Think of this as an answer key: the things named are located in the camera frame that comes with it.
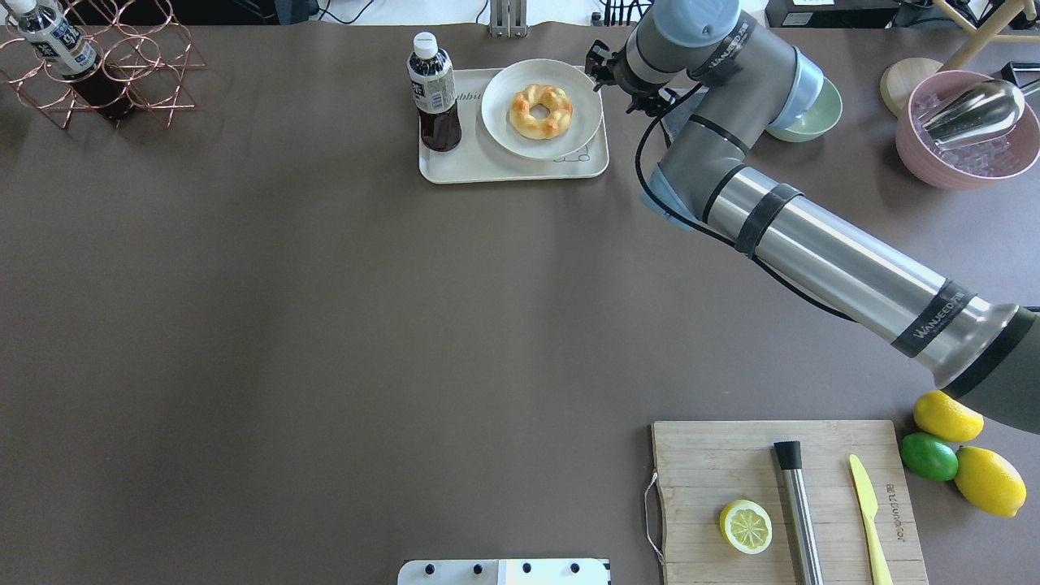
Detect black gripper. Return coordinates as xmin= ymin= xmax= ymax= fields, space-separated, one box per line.
xmin=584 ymin=40 xmax=679 ymax=115

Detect glazed twisted donut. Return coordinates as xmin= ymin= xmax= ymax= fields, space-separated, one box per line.
xmin=508 ymin=83 xmax=574 ymax=141

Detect white oval plate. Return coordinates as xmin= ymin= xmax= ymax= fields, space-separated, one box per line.
xmin=482 ymin=58 xmax=603 ymax=160

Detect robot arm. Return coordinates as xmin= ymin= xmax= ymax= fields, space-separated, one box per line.
xmin=584 ymin=1 xmax=1039 ymax=433

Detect cream rabbit tray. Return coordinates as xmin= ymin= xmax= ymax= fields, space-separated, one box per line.
xmin=418 ymin=69 xmax=609 ymax=184

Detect dark tea bottle on tray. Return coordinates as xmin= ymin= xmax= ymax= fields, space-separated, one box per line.
xmin=406 ymin=31 xmax=462 ymax=152

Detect grey folded cloth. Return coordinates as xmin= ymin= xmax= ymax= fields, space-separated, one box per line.
xmin=661 ymin=88 xmax=707 ymax=148

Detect green bowl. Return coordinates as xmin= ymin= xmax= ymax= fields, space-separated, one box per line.
xmin=765 ymin=78 xmax=843 ymax=143

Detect round wooden lid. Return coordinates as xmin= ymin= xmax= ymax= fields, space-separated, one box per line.
xmin=879 ymin=57 xmax=943 ymax=118

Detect wooden stand legs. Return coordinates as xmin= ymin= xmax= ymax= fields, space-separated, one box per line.
xmin=933 ymin=1 xmax=1039 ymax=72

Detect metal scoop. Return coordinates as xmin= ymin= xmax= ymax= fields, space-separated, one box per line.
xmin=921 ymin=79 xmax=1026 ymax=150

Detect pink ice bowl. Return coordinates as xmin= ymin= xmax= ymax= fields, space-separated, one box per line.
xmin=896 ymin=70 xmax=1038 ymax=190

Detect wooden cutting board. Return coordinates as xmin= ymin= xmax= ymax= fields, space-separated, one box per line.
xmin=652 ymin=421 xmax=929 ymax=584

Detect upper yellow lemon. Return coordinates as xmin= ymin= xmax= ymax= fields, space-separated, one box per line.
xmin=912 ymin=390 xmax=985 ymax=442

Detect yellow lemon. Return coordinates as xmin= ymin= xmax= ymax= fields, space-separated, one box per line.
xmin=912 ymin=390 xmax=985 ymax=442
xmin=954 ymin=447 xmax=1028 ymax=518

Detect half lemon slice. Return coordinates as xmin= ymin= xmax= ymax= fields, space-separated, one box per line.
xmin=718 ymin=499 xmax=773 ymax=555

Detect green lime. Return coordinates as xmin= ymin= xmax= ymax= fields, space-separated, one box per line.
xmin=899 ymin=432 xmax=960 ymax=482

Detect dark bottle in rack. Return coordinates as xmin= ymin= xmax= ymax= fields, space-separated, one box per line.
xmin=7 ymin=1 xmax=135 ymax=121

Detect lower yellow lemon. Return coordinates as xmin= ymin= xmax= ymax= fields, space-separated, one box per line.
xmin=954 ymin=447 xmax=1028 ymax=518

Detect yellow plastic knife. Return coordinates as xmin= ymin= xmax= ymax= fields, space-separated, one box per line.
xmin=848 ymin=454 xmax=894 ymax=584

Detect metal camera post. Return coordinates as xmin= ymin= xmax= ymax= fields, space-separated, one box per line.
xmin=489 ymin=0 xmax=530 ymax=39

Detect copper wire bottle rack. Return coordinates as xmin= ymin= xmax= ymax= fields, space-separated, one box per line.
xmin=2 ymin=1 xmax=206 ymax=130

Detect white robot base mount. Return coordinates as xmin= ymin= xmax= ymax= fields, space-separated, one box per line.
xmin=397 ymin=557 xmax=612 ymax=584

